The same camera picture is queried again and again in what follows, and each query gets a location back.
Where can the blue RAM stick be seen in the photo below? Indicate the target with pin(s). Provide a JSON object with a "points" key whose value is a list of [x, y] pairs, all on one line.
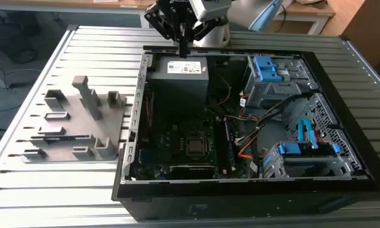
{"points": [[67, 137]]}

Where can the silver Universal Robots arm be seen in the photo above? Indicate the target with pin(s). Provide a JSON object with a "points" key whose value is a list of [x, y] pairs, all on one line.
{"points": [[214, 35]]}

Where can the black RAM slot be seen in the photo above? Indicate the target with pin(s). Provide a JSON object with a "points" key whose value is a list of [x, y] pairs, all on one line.
{"points": [[218, 147], [223, 147]]}

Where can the blue disk carrier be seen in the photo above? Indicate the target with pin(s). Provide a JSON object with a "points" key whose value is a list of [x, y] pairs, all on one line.
{"points": [[268, 164], [265, 66]]}

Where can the silver CPU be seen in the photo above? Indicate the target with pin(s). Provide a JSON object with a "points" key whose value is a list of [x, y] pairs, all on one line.
{"points": [[195, 146]]}

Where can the tall grey drive cage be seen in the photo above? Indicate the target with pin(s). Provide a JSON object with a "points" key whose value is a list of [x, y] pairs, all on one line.
{"points": [[273, 92]]}

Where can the CPU socket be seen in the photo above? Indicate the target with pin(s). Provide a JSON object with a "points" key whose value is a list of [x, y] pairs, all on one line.
{"points": [[194, 155]]}

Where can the black graphics card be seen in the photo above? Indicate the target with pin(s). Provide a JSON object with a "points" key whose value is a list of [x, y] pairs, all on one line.
{"points": [[194, 172]]}

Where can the wooden desk white frame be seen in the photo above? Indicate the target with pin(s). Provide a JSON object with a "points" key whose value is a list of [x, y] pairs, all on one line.
{"points": [[82, 4]]}

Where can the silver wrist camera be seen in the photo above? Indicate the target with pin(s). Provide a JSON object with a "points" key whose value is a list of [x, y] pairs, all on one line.
{"points": [[209, 9]]}

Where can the grey power supply unit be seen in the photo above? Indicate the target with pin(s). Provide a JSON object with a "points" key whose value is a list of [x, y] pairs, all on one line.
{"points": [[178, 90]]}

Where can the dark green motherboard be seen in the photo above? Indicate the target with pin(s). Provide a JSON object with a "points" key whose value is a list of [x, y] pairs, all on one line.
{"points": [[165, 142]]}

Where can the hard disk in blue carrier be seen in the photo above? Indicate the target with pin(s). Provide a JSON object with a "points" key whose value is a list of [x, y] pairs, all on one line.
{"points": [[290, 148]]}

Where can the low grey drive cage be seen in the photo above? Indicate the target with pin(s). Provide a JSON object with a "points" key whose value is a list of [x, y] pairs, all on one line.
{"points": [[314, 164]]}

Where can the black PC case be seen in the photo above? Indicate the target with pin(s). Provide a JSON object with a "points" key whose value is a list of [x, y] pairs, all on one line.
{"points": [[241, 206]]}

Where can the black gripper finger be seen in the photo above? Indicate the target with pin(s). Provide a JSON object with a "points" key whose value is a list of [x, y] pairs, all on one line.
{"points": [[161, 23], [209, 27]]}

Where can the grey parts rack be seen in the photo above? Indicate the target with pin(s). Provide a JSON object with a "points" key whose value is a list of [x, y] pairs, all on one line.
{"points": [[82, 114]]}

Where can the brown wooden cabinet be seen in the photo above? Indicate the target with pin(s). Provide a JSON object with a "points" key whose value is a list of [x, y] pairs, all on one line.
{"points": [[368, 28]]}

